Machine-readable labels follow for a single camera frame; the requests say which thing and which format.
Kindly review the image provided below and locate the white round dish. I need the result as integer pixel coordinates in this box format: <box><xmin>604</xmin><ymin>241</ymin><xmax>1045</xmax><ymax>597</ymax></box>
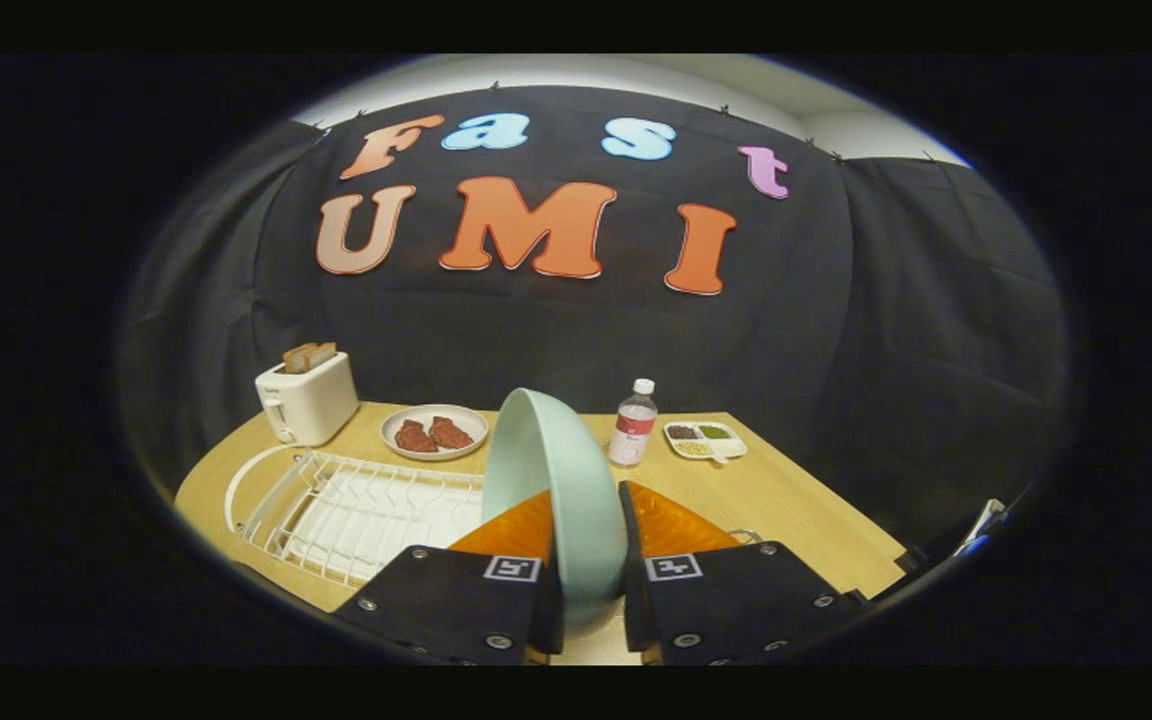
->
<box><xmin>379</xmin><ymin>404</ymin><xmax>490</xmax><ymax>462</ymax></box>

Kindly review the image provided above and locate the clear bottle red label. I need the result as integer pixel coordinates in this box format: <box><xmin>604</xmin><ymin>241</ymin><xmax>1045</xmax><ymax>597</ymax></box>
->
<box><xmin>607</xmin><ymin>378</ymin><xmax>659</xmax><ymax>468</ymax></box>

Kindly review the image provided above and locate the white and blue object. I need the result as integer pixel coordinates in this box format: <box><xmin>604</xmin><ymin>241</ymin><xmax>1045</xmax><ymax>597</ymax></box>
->
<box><xmin>954</xmin><ymin>497</ymin><xmax>1009</xmax><ymax>557</ymax></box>

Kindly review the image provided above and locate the black backdrop cloth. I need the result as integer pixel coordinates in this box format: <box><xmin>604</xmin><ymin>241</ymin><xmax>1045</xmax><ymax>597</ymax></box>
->
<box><xmin>116</xmin><ymin>85</ymin><xmax>1072</xmax><ymax>561</ymax></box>

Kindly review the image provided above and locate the light green plate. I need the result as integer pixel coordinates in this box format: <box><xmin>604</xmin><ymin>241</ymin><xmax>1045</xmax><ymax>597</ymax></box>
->
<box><xmin>481</xmin><ymin>387</ymin><xmax>629</xmax><ymax>629</ymax></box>

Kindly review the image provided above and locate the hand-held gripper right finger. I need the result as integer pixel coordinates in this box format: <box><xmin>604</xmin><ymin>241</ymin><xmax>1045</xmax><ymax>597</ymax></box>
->
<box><xmin>619</xmin><ymin>481</ymin><xmax>864</xmax><ymax>667</ymax></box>

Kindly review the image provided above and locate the white toaster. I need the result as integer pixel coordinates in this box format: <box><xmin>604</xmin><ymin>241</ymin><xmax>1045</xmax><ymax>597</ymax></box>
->
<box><xmin>254</xmin><ymin>351</ymin><xmax>361</xmax><ymax>448</ymax></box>

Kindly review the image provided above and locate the white wire dish rack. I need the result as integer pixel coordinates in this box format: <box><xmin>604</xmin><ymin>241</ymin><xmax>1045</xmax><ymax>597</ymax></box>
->
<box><xmin>224</xmin><ymin>444</ymin><xmax>487</xmax><ymax>589</ymax></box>

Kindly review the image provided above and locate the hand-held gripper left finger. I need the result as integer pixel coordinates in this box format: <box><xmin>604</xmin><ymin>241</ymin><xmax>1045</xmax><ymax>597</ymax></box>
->
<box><xmin>334</xmin><ymin>489</ymin><xmax>566</xmax><ymax>667</ymax></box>

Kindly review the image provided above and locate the white divided tray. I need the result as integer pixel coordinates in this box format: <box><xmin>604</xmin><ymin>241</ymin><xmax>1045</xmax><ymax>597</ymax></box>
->
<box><xmin>663</xmin><ymin>420</ymin><xmax>749</xmax><ymax>464</ymax></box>

